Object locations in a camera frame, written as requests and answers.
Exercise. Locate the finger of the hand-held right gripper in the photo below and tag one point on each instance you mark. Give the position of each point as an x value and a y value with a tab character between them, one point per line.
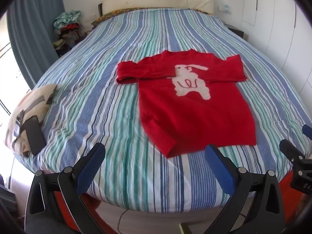
307	131
291	150

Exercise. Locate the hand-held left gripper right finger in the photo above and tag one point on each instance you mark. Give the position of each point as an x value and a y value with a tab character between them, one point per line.
219	170

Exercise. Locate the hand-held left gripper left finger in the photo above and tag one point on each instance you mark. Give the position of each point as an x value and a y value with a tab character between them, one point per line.
90	170

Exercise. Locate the red sweater with white animal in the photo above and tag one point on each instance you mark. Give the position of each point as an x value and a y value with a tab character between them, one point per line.
195	114

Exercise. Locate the pile of clothes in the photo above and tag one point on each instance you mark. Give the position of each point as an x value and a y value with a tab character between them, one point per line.
68	29

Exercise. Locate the orange red rug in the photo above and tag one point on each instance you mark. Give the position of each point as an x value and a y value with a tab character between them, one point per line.
288	199

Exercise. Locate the black phone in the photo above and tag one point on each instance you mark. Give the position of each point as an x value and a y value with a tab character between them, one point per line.
34	134

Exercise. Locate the striped bed cover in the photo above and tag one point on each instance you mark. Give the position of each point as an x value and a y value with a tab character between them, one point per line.
97	90

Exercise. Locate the patterned beige cushion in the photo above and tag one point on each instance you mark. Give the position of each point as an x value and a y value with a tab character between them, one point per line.
34	97

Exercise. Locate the white wardrobe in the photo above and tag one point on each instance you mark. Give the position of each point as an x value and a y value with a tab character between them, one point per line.
280	17

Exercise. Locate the dark nightstand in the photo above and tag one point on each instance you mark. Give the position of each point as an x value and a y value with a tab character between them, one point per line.
236	31

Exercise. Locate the blue curtain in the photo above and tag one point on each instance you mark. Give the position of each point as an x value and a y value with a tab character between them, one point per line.
31	29

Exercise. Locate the floral pillow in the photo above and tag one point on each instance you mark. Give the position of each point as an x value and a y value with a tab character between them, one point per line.
109	14

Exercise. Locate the cream padded headboard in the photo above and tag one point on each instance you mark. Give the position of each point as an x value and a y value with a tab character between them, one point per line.
158	0

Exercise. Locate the white wall outlet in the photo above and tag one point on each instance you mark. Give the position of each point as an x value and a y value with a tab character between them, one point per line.
224	8

